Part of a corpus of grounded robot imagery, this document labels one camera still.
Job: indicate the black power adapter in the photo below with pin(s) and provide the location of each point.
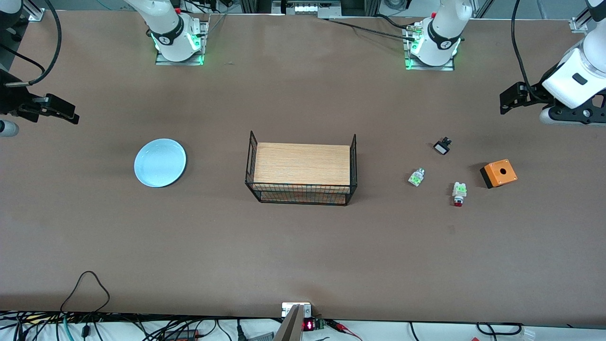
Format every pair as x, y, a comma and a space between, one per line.
182, 335

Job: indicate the light blue round plate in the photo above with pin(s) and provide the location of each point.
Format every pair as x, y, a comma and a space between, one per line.
160, 162

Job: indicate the white mount bracket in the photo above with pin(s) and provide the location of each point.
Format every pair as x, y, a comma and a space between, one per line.
287, 309

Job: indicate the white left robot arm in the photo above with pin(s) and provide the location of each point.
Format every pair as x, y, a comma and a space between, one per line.
442, 33

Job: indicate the black square white-faced button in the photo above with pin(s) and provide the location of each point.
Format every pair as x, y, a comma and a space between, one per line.
442, 147

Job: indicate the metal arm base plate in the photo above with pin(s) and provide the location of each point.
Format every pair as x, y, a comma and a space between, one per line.
411, 64
201, 42

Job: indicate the red clip lead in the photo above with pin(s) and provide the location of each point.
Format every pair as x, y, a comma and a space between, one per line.
343, 327

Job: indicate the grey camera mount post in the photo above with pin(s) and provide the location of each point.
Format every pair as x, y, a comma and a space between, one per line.
289, 327

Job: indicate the aluminium frame bracket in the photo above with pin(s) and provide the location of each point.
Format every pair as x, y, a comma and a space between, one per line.
34, 10
581, 19

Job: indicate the red push button switch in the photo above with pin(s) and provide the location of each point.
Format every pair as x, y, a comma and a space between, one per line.
458, 192

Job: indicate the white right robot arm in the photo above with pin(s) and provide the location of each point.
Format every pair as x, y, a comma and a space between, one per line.
170, 28

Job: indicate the green push button switch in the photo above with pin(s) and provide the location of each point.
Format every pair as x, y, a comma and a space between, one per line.
416, 177

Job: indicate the orange button enclosure box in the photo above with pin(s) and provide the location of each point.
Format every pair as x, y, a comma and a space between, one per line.
499, 173

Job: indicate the red LED display module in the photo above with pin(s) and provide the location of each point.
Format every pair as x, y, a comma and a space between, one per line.
308, 325

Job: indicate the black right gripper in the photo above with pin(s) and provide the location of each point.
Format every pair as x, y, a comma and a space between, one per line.
14, 101

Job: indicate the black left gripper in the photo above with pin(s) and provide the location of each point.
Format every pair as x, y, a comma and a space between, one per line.
535, 91

